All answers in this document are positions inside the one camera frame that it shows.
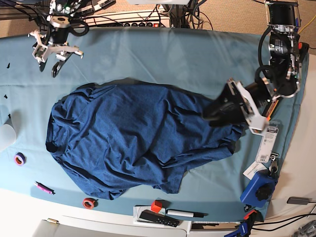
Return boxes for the red tape roll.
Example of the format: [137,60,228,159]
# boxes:
[82,197,98,209]

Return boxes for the orange black clamp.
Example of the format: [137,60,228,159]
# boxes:
[298,42,310,64]
[243,209,258,220]

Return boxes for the black remote control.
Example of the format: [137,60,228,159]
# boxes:
[139,210,180,227]

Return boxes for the metal carabiner keys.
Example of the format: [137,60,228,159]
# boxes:
[269,152,279,178]

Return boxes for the white book under remote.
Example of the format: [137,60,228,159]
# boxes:
[133,205,192,234]

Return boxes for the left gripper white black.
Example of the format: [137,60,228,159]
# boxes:
[202,78,269,135]

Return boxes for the light blue table cloth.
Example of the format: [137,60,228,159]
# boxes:
[0,26,310,223]

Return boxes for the white packaged item blister card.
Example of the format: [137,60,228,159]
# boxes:
[255,120,280,163]

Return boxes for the blue box black knob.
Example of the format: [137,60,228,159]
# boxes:
[240,171,277,208]

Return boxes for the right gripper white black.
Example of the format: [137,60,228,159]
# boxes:
[28,30,84,78]

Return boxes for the orange black lower clamp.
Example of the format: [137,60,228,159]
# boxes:
[243,209,258,220]

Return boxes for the red cube block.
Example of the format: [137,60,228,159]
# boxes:
[151,200,162,213]

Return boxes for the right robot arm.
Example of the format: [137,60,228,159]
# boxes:
[28,0,89,78]

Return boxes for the pink marker pen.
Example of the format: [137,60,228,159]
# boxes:
[34,182,55,195]

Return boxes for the white paper card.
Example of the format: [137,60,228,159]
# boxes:
[243,161,267,180]

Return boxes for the white paper roll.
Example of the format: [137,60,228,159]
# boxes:
[0,124,17,152]

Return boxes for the white power strip red switch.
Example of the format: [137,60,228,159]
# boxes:
[98,22,166,28]

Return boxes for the grey adapter box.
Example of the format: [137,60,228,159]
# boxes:
[287,197,310,205]

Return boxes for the blue black clamp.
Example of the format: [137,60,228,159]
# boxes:
[224,222,252,237]

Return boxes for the white black marker pen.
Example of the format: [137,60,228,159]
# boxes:
[165,209,207,218]

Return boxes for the dark blue t-shirt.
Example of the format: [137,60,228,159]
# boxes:
[45,83,244,200]

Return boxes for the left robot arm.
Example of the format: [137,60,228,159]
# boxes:
[202,0,304,134]

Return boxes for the purple tape roll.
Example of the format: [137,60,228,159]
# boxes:
[14,153,26,166]

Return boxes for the orange black utility knife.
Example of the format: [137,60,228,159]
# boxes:
[262,99,279,121]

